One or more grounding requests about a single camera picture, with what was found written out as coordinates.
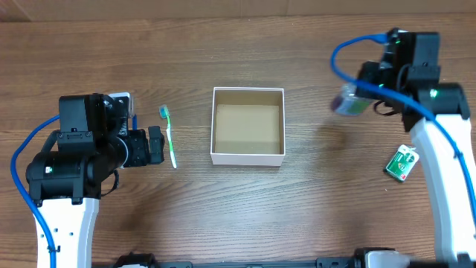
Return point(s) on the green dental floss pack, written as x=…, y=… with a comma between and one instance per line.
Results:
x=402, y=162

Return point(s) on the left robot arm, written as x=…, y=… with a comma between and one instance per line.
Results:
x=94, y=141

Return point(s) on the clear soap pump bottle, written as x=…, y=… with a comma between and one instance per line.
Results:
x=348, y=103

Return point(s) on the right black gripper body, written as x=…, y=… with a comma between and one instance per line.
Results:
x=388, y=80

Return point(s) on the white cardboard box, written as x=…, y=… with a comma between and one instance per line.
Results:
x=248, y=126

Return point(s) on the green white toothbrush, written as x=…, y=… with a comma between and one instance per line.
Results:
x=165, y=114

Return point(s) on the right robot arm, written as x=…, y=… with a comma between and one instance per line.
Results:
x=437, y=116

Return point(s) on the blue disposable razor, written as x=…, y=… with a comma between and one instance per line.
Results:
x=134, y=122

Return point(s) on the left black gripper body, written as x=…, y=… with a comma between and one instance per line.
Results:
x=137, y=152

